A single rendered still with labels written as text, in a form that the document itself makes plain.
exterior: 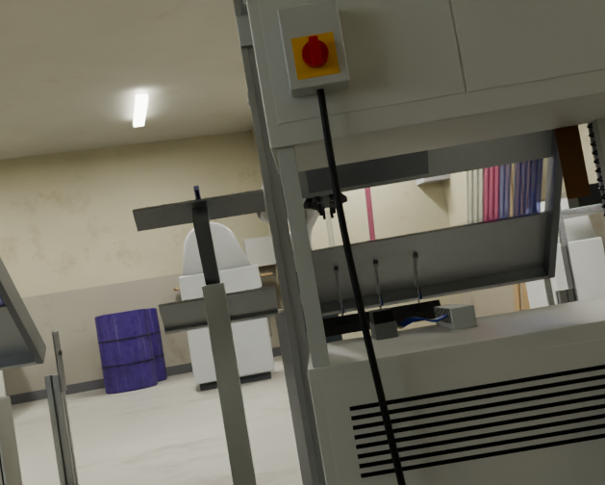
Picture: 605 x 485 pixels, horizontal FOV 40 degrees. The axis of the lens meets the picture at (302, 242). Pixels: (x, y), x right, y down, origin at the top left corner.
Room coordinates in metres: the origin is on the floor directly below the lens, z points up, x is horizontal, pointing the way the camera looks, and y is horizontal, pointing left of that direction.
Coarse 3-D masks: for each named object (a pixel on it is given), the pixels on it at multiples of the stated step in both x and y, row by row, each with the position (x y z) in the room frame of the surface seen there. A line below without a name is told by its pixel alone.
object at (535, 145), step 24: (480, 144) 2.06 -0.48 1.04; (504, 144) 2.06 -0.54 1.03; (528, 144) 2.07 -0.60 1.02; (360, 168) 2.02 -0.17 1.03; (384, 168) 2.03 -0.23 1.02; (408, 168) 2.03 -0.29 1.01; (432, 168) 2.09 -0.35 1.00; (456, 168) 2.10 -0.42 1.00; (480, 168) 2.10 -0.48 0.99; (312, 192) 2.05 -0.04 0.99
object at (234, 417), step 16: (208, 288) 2.23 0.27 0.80; (224, 288) 2.24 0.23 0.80; (208, 304) 2.23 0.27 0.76; (224, 304) 2.23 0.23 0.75; (208, 320) 2.23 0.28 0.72; (224, 320) 2.23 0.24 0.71; (224, 336) 2.23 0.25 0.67; (224, 352) 2.23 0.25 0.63; (224, 368) 2.23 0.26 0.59; (224, 384) 2.23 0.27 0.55; (224, 400) 2.23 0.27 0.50; (240, 400) 2.23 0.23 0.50; (224, 416) 2.23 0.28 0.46; (240, 416) 2.23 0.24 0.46; (240, 432) 2.23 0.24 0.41; (240, 448) 2.23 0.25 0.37; (240, 464) 2.23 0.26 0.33; (240, 480) 2.23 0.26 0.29
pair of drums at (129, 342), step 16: (96, 320) 9.61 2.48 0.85; (112, 320) 9.48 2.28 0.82; (128, 320) 9.51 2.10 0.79; (144, 320) 9.69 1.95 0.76; (112, 336) 9.49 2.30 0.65; (128, 336) 9.50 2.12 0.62; (144, 336) 9.65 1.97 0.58; (160, 336) 10.40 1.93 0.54; (112, 352) 9.50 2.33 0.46; (128, 352) 9.49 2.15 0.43; (144, 352) 9.61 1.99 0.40; (160, 352) 10.33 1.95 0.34; (112, 368) 9.51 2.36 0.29; (128, 368) 9.49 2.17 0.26; (144, 368) 9.58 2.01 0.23; (160, 368) 10.29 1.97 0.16; (112, 384) 9.53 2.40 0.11; (128, 384) 9.48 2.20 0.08; (144, 384) 9.56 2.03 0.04
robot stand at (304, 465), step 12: (336, 336) 2.79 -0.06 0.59; (288, 348) 2.80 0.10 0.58; (288, 360) 2.83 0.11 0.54; (288, 372) 2.87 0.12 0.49; (288, 384) 2.90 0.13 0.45; (300, 420) 2.79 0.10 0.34; (300, 432) 2.82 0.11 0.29; (300, 444) 2.85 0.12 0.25; (300, 456) 2.89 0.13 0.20; (300, 468) 2.92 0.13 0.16
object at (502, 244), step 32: (480, 224) 2.23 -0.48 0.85; (512, 224) 2.24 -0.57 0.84; (544, 224) 2.25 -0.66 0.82; (320, 256) 2.24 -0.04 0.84; (384, 256) 2.27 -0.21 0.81; (448, 256) 2.29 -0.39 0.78; (480, 256) 2.30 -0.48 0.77; (512, 256) 2.32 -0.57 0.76; (320, 288) 2.32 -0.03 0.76; (384, 288) 2.34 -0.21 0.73
